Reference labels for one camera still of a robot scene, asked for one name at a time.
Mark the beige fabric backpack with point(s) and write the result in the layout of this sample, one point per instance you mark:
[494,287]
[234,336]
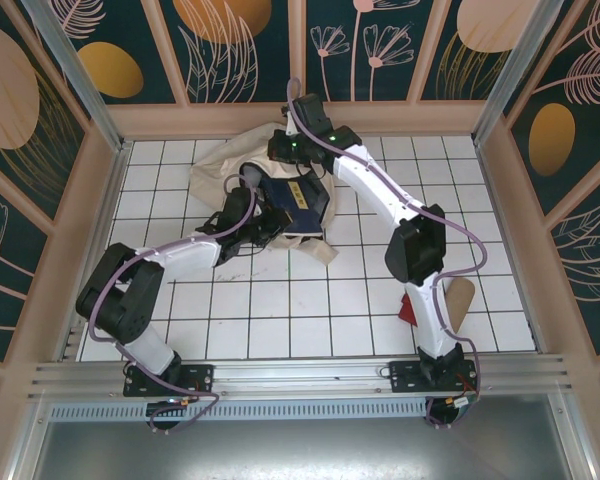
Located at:
[215,170]

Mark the dark blue thread-bound book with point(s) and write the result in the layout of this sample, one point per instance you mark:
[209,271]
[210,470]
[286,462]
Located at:
[310,200]

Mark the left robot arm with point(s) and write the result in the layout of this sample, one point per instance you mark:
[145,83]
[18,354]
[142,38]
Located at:
[130,295]

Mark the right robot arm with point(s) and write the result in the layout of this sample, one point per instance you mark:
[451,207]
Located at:
[415,245]

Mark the grey metal panel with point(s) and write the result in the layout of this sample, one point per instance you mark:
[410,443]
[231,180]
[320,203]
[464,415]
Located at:
[300,450]

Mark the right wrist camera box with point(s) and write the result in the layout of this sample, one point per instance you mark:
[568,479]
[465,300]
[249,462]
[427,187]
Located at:
[291,124]

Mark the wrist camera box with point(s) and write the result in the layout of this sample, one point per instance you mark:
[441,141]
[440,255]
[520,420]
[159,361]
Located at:
[291,124]
[251,176]

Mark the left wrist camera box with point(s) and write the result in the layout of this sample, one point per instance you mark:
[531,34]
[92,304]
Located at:
[251,176]

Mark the aluminium table side rail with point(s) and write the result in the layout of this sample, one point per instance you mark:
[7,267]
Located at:
[105,220]
[502,225]

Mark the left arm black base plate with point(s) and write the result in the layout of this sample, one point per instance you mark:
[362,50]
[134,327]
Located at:
[195,377]

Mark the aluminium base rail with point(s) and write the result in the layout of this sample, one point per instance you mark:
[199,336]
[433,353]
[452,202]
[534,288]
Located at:
[300,372]

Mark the aluminium frame post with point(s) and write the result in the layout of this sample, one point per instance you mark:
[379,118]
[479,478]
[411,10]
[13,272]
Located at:
[517,65]
[75,70]

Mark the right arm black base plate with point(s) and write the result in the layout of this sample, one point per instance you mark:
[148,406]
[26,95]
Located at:
[405,375]

